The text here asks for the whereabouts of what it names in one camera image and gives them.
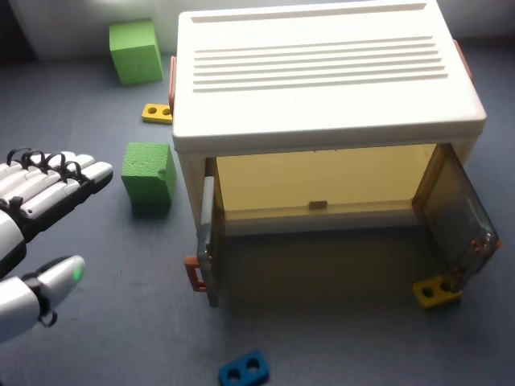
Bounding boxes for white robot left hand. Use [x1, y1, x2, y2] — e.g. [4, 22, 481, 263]
[0, 147, 114, 345]

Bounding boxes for yellow two-hole block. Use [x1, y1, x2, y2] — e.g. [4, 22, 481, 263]
[412, 275, 464, 310]
[141, 103, 174, 125]

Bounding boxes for green foam cube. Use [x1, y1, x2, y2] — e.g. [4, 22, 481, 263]
[121, 142, 177, 208]

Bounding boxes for white ribbed storage box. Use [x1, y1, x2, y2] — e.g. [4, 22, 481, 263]
[171, 0, 488, 238]

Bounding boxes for large smooth green cube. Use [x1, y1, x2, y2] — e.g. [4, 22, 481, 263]
[109, 18, 164, 86]

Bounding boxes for blue two-hole block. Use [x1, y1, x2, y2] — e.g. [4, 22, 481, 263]
[218, 348, 270, 386]

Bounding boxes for grey table cloth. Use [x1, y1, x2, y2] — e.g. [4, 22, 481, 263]
[0, 38, 515, 386]

